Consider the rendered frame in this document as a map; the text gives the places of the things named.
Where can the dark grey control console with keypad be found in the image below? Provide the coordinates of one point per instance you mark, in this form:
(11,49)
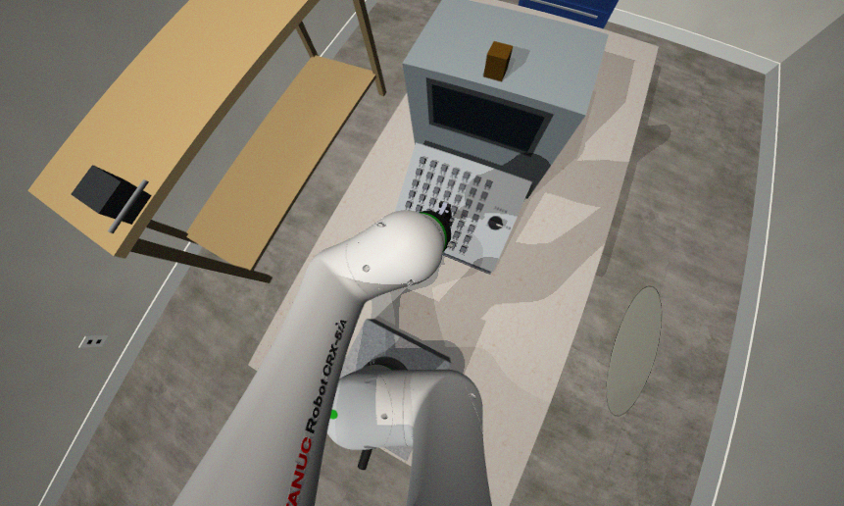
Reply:
(516,120)

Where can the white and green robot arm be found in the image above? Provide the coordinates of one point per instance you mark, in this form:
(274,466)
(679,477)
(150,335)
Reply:
(270,450)

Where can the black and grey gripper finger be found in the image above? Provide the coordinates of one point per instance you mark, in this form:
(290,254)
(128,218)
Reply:
(446,208)

